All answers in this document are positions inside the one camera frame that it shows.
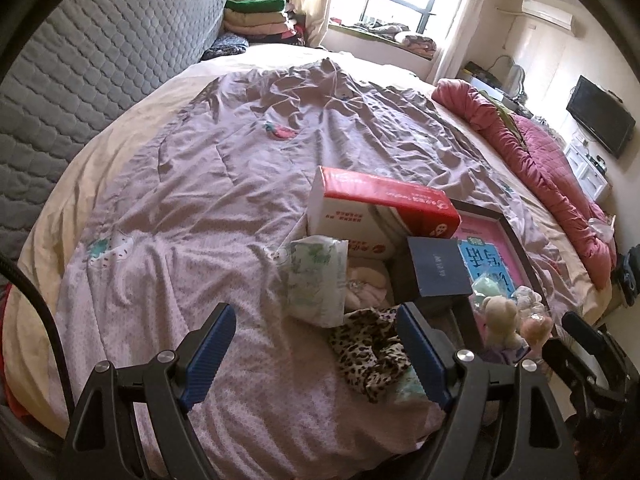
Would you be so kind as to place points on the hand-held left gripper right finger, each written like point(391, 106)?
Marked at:
point(420, 355)

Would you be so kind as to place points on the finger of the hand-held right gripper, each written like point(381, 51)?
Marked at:
point(597, 350)

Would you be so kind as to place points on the white fan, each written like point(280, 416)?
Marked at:
point(517, 77)

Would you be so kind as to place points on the cream plush toy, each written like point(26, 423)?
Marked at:
point(502, 320)

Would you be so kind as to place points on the black tray with pink bottom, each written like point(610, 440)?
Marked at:
point(492, 240)

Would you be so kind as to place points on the black television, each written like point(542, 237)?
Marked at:
point(600, 117)

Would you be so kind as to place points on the dark bag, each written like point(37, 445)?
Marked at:
point(631, 275)

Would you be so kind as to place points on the grey quilted headboard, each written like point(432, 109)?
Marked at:
point(90, 60)

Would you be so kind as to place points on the clothes on windowsill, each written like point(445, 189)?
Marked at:
point(415, 42)

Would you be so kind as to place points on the stack of folded blankets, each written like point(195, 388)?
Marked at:
point(260, 17)

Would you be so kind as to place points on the leopard print cloth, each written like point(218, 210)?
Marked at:
point(367, 345)

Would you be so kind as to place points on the red cloth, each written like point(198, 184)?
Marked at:
point(10, 350)

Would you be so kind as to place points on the white drawer cabinet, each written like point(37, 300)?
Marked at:
point(590, 170)

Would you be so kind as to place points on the peach plush toy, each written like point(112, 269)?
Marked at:
point(535, 330)

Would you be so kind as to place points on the white air conditioner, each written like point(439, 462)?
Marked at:
point(547, 15)

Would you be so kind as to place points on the pink quilt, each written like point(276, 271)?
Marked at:
point(545, 160)

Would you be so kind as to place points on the dark patterned pillow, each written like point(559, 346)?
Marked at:
point(225, 46)

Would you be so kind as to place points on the red and white cardboard box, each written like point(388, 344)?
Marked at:
point(380, 205)

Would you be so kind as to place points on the beige curtain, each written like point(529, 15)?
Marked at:
point(460, 20)
point(320, 0)

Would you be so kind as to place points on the clear tissue pack green print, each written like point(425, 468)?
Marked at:
point(317, 280)

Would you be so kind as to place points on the navy blue box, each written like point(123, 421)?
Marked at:
point(440, 267)

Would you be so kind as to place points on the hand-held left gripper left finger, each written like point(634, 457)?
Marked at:
point(210, 355)

